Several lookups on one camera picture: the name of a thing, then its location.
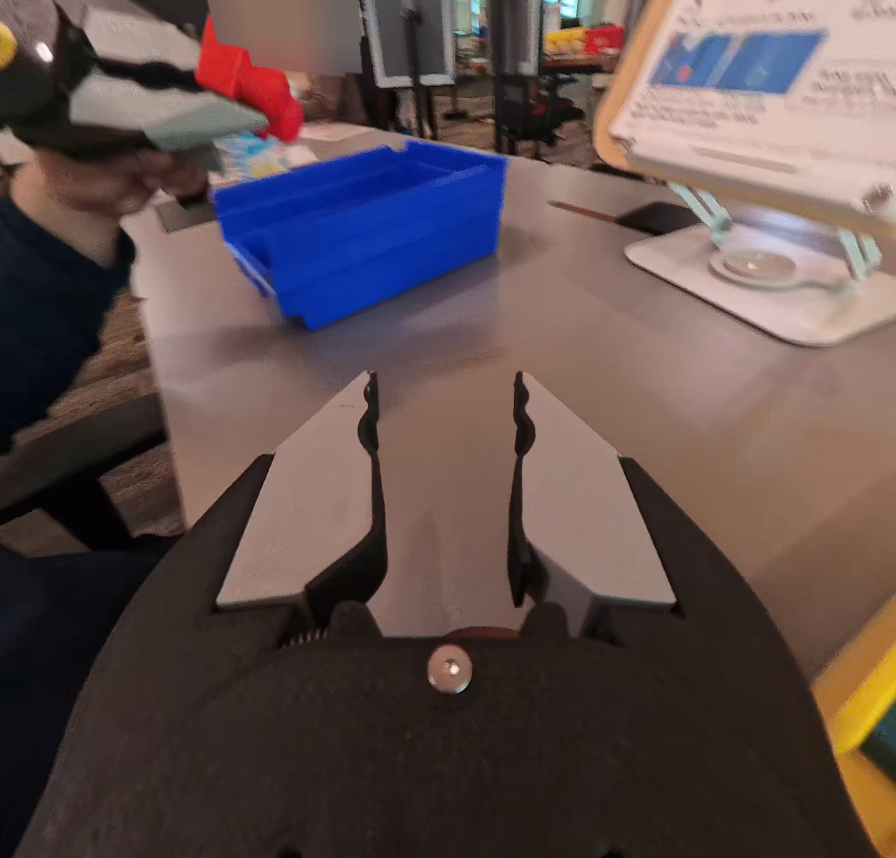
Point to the person's left forearm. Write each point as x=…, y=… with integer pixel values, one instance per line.
x=49, y=298

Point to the red one-stud plastic brick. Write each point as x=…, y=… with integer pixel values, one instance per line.
x=238, y=74

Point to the yellow plastic bin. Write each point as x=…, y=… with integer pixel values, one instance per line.
x=861, y=683

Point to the black panel tripod stand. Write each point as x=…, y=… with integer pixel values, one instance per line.
x=413, y=102

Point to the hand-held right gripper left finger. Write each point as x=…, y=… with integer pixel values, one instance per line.
x=308, y=515

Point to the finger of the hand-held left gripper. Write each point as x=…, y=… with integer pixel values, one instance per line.
x=140, y=39
x=161, y=112

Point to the small red storage bin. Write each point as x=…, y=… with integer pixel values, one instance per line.
x=603, y=39

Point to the small yellow storage bin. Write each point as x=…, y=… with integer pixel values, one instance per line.
x=563, y=40

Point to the grey framed panel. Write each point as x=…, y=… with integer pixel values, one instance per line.
x=413, y=25

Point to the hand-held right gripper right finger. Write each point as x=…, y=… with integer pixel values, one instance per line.
x=588, y=522

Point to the black office chair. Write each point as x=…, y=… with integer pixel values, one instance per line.
x=70, y=445

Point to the instruction sheet on stand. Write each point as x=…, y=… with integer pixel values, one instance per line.
x=616, y=102

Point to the printed instruction sheet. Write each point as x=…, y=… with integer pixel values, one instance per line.
x=770, y=102

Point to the blue plastic bin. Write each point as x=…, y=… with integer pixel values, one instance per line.
x=364, y=242

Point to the white stand base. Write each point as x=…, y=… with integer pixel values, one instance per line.
x=805, y=312

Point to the person's left hand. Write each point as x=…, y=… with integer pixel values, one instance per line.
x=105, y=179

